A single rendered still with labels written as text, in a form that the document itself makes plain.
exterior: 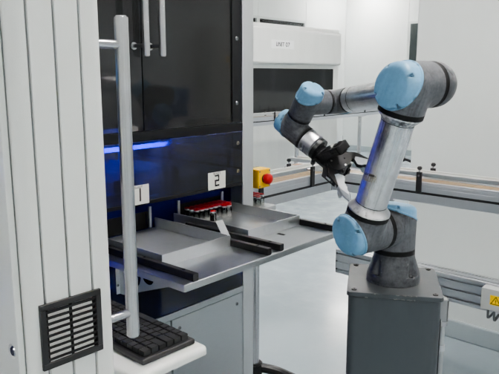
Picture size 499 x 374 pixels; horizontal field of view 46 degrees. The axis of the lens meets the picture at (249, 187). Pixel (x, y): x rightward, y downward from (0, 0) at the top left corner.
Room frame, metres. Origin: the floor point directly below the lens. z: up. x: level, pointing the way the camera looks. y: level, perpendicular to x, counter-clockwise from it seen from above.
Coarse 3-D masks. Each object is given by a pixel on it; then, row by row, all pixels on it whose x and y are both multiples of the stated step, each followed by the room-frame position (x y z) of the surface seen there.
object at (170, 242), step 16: (160, 224) 1.88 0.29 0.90; (176, 224) 1.83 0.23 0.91; (112, 240) 1.63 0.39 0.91; (144, 240) 1.74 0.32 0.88; (160, 240) 1.74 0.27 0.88; (176, 240) 1.74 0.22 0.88; (192, 240) 1.74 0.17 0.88; (208, 240) 1.74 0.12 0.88; (224, 240) 1.67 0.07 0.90; (160, 256) 1.49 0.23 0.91; (176, 256) 1.52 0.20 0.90; (192, 256) 1.57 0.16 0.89
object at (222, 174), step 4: (212, 172) 2.00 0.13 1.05; (216, 172) 2.01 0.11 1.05; (220, 172) 2.02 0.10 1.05; (224, 172) 2.04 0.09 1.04; (208, 176) 1.98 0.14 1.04; (212, 176) 2.00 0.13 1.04; (220, 176) 2.02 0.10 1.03; (224, 176) 2.04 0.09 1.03; (208, 180) 1.98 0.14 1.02; (212, 180) 2.00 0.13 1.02; (220, 180) 2.02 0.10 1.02; (224, 180) 2.04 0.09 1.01; (208, 184) 1.98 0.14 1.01; (212, 184) 2.00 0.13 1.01; (216, 184) 2.01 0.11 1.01; (220, 184) 2.02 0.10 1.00; (224, 184) 2.04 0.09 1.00; (208, 188) 1.98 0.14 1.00; (212, 188) 2.00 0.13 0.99; (216, 188) 2.01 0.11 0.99
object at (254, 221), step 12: (240, 204) 2.11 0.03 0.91; (180, 216) 1.94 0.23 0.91; (240, 216) 2.06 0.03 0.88; (252, 216) 2.06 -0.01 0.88; (264, 216) 2.03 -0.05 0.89; (276, 216) 2.00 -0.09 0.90; (288, 216) 1.96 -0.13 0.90; (228, 228) 1.80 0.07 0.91; (240, 228) 1.77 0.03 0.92; (252, 228) 1.76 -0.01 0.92; (264, 228) 1.80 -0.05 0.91; (276, 228) 1.85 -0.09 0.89; (288, 228) 1.89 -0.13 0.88
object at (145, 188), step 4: (144, 184) 1.78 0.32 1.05; (148, 184) 1.79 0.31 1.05; (136, 188) 1.75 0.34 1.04; (144, 188) 1.78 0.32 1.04; (148, 188) 1.79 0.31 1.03; (136, 192) 1.75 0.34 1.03; (144, 192) 1.77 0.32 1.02; (148, 192) 1.79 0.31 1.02; (136, 196) 1.75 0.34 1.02; (144, 196) 1.77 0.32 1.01; (148, 196) 1.79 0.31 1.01; (136, 200) 1.75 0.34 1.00; (144, 200) 1.77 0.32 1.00; (148, 200) 1.78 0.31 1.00; (136, 204) 1.75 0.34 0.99
